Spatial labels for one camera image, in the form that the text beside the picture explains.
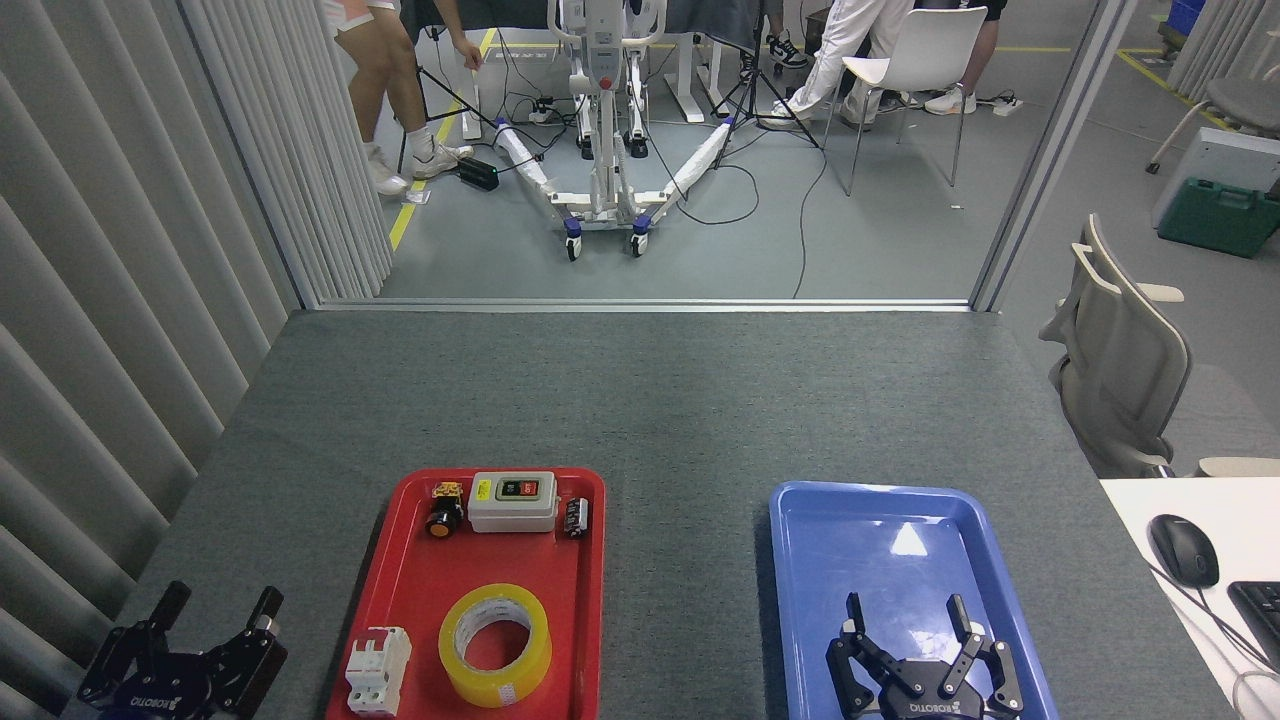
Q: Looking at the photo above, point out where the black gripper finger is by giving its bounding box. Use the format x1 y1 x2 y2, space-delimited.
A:
826 592 907 720
208 586 291 715
78 580 191 705
938 594 1024 717

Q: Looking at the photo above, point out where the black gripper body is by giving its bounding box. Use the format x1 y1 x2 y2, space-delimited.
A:
105 652 217 720
875 661 992 720

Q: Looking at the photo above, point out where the yellow tape roll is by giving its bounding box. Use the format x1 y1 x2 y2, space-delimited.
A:
438 584 553 709

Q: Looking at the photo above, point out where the blue plastic tray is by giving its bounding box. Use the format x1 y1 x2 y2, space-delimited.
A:
768 481 1061 720

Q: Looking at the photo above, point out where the white circuit breaker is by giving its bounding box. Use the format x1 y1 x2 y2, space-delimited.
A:
346 627 413 717

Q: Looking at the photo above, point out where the red plastic tray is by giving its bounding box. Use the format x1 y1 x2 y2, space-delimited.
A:
330 467 607 720

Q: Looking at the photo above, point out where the white desk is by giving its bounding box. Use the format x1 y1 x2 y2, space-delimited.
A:
1100 477 1280 720

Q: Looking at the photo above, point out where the black computer mouse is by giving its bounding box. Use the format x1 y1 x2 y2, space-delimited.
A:
1148 514 1221 588

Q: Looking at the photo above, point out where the black orange push button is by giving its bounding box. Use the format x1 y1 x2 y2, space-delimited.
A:
425 482 466 539

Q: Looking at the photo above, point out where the black keyboard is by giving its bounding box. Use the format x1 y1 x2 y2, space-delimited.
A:
1227 580 1280 671

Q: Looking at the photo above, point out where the beige office chair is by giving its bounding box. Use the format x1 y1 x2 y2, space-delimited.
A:
1038 213 1193 479

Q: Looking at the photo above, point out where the green plastic case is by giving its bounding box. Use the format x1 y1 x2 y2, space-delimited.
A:
1158 177 1280 259

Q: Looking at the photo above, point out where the grey equipment box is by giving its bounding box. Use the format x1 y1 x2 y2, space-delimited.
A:
1150 127 1280 229

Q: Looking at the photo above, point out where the white stand on wheels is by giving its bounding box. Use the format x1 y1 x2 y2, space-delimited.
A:
493 0 736 261

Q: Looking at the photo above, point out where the black tripod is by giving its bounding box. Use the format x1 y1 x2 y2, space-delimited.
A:
397 62 498 173
712 0 821 169

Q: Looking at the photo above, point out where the person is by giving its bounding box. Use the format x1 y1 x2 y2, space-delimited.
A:
757 0 916 131
925 0 1009 116
322 0 483 196

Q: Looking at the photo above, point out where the grey padded chair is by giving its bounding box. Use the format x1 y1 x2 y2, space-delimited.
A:
1146 78 1280 174

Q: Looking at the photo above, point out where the white plastic chair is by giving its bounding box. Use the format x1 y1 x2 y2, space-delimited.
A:
822 5 989 196

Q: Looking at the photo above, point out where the table with dark cloth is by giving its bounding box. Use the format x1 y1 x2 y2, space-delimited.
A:
400 0 763 126

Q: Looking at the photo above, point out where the black mouse cable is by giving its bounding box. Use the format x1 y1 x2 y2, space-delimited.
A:
1150 565 1280 671

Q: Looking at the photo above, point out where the grey push-button switch box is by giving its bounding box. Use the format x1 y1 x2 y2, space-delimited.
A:
467 471 559 534

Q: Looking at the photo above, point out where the black floor cable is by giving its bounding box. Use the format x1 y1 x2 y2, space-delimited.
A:
640 100 831 299

